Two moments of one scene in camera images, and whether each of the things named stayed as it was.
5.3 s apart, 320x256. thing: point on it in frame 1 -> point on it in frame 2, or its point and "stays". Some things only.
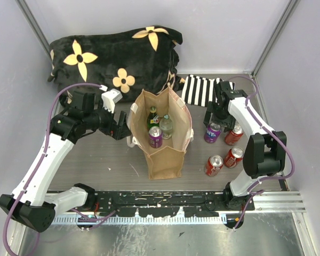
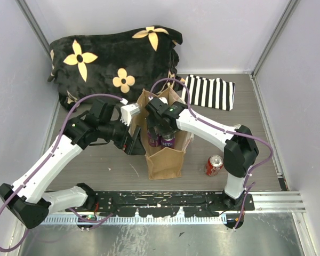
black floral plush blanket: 144,60 stays
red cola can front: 214,164 stays
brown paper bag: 167,161 stays
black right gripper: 228,123 -> 153,121
